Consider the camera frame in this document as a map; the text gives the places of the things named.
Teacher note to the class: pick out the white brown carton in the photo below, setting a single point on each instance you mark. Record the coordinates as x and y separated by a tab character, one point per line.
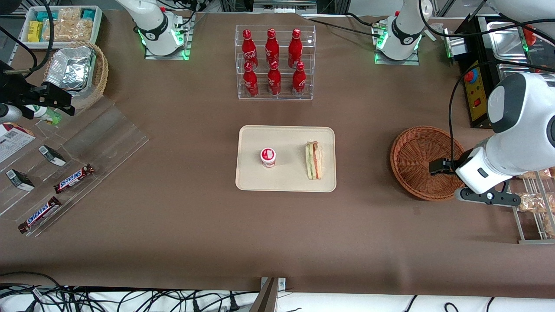
13	141

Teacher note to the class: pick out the red plastic item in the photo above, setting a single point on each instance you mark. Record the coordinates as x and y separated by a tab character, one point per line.
529	34

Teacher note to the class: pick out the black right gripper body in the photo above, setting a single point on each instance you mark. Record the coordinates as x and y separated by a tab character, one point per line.
16	92

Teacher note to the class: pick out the white label strip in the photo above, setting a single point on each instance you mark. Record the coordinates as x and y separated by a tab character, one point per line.
430	35

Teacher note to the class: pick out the red cola bottle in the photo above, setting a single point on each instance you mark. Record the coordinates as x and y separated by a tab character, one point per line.
274	81
250	82
295	48
272	47
249	50
298	82

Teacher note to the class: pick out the green white bottle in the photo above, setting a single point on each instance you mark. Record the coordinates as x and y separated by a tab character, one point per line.
47	115

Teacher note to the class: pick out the black yellow control box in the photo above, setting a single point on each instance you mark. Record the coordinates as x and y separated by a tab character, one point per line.
477	93

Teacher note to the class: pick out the triangle sandwich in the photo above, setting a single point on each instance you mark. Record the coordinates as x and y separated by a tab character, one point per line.
314	160

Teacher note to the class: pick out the white plastic bin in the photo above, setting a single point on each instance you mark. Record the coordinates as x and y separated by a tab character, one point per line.
99	26

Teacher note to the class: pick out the snickers chocolate bar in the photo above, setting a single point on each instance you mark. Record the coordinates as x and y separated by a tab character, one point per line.
40	215
73	178

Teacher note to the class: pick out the clear acrylic bottle rack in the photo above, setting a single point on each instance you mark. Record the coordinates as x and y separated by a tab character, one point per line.
284	96

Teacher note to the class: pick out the teal snack packet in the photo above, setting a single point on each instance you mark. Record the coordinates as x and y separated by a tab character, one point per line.
43	16
89	14

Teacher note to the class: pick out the red white yogurt cup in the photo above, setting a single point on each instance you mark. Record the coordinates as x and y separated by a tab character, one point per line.
268	157

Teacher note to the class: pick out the clear acrylic display stand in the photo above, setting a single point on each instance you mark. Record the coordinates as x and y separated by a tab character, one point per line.
108	138

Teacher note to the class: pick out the brown wicker basket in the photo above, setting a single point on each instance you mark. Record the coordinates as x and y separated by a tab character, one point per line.
412	156

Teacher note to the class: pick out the clear cracker bag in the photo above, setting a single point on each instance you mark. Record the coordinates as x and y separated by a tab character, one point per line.
69	14
69	31

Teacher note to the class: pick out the steel pan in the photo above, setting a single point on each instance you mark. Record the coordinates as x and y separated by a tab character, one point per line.
507	69
505	41

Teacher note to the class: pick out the brown table cover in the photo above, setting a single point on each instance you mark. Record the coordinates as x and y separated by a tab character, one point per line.
173	242

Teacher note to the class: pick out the small black white box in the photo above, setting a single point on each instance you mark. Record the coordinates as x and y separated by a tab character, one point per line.
19	180
52	155

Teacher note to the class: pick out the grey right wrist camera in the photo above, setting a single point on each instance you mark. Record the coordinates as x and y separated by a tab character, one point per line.
9	113

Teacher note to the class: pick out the aluminium foil container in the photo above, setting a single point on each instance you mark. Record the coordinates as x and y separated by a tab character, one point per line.
69	67

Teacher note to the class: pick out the beige plastic tray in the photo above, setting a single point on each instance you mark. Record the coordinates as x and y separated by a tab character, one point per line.
290	177

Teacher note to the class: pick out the yellow snack packet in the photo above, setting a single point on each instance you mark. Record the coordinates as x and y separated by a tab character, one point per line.
35	31

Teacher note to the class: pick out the clear nut snack bag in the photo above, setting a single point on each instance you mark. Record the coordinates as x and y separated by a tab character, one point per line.
537	175
550	225
533	203

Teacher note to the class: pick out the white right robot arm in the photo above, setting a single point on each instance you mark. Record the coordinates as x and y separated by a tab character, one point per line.
151	21

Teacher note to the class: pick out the silver metal bracket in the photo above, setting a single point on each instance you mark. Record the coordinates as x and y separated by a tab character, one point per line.
455	43

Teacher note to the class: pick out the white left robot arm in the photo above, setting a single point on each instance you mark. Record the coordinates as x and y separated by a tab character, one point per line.
524	112

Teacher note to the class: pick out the grey metal post bracket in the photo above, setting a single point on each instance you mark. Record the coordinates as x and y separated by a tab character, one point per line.
266	297

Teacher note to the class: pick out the light wicker basket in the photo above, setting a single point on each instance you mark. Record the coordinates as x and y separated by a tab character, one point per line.
102	69

